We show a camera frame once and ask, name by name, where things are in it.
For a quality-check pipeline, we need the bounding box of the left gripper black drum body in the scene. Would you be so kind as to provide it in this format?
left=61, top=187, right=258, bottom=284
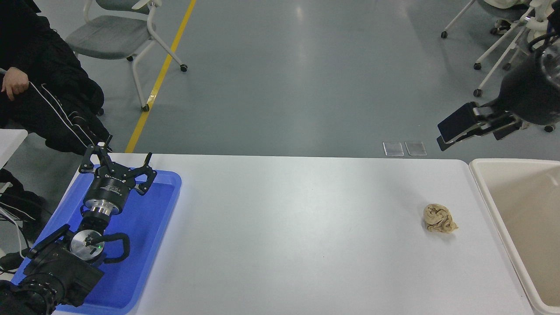
left=84, top=168, right=136, bottom=209

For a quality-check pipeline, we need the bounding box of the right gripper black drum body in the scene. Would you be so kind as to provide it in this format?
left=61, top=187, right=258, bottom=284
left=490, top=55, right=560, bottom=126

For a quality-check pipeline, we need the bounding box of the person's hand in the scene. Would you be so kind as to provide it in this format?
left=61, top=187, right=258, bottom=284
left=1, top=67, right=29, bottom=101

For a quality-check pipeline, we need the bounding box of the blue plastic tray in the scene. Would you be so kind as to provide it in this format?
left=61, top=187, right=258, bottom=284
left=11, top=165, right=182, bottom=315

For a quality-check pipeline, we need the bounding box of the large pale bin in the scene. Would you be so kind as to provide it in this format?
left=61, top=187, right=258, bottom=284
left=469, top=158, right=560, bottom=315

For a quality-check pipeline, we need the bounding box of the white side table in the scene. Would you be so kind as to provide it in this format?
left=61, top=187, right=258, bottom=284
left=0, top=130, right=28, bottom=169

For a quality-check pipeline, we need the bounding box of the crumpled tan paper ball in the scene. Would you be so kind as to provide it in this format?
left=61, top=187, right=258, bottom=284
left=423, top=203, right=459, bottom=233

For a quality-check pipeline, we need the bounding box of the person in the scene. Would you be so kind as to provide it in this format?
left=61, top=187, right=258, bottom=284
left=0, top=0, right=114, bottom=272

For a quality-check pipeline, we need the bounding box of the grey chair with white frame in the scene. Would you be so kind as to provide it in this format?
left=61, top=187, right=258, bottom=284
left=65, top=0, right=188, bottom=112
left=440, top=0, right=532, bottom=41

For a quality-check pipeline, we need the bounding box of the white cable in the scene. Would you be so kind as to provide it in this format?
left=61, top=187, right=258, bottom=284
left=0, top=208, right=25, bottom=259

